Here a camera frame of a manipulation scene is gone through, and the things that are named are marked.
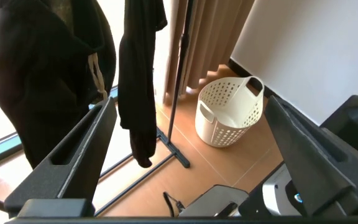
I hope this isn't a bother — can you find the white laundry basket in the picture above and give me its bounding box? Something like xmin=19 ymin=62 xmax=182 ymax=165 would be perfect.
xmin=194 ymin=76 xmax=265 ymax=148

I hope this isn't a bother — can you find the black cable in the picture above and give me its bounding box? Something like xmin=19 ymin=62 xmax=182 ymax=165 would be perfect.
xmin=162 ymin=192 xmax=186 ymax=218

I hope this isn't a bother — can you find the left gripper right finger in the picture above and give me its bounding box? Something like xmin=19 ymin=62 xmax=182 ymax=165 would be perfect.
xmin=264 ymin=95 xmax=358 ymax=218

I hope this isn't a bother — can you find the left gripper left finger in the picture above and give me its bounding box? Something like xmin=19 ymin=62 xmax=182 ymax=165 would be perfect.
xmin=4 ymin=96 xmax=118 ymax=218

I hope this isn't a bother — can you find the brown curtain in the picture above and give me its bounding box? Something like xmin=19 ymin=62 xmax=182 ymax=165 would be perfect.
xmin=163 ymin=0 xmax=256 ymax=105

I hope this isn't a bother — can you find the black clothes rack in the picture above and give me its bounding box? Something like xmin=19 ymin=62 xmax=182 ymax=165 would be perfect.
xmin=0 ymin=0 xmax=195 ymax=218

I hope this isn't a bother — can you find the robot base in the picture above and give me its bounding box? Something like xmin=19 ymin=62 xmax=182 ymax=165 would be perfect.
xmin=178 ymin=163 xmax=304 ymax=218

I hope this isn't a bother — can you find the black garment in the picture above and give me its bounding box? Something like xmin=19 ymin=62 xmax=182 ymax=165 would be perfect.
xmin=117 ymin=0 xmax=168 ymax=169
xmin=0 ymin=0 xmax=117 ymax=169

